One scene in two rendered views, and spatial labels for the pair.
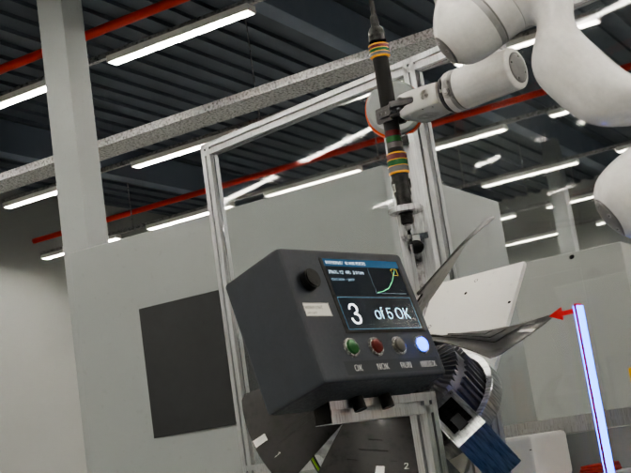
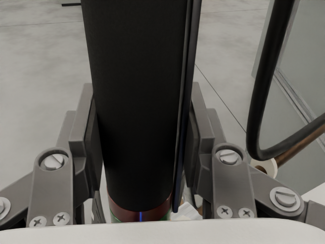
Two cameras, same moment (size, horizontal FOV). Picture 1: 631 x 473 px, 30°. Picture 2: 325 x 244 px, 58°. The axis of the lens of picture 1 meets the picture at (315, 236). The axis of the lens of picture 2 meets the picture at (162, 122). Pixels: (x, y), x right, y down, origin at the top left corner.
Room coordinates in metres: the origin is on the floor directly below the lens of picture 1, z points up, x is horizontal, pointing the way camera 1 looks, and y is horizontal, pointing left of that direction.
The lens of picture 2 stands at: (2.31, -0.26, 1.74)
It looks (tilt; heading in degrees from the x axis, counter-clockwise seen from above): 39 degrees down; 44
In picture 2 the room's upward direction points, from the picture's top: 2 degrees clockwise
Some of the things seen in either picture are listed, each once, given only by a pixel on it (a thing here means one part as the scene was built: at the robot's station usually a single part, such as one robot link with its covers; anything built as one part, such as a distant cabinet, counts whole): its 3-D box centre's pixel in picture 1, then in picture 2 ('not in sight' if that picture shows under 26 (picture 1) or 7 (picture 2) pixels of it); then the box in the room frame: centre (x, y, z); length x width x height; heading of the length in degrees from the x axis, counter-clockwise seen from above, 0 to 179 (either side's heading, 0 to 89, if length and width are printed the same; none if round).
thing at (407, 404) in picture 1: (377, 407); not in sight; (1.66, -0.05, 1.04); 0.24 x 0.03 x 0.03; 139
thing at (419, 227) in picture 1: (412, 224); not in sight; (3.00, -0.25, 1.54); 0.10 x 0.07 x 0.08; 174
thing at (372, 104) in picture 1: (394, 110); not in sight; (3.09, -0.26, 1.88); 0.17 x 0.15 x 0.16; 49
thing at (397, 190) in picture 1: (390, 118); not in sight; (2.37, -0.19, 1.66); 0.04 x 0.04 x 0.46
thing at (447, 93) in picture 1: (455, 90); not in sight; (2.26, -0.32, 1.66); 0.09 x 0.03 x 0.08; 139
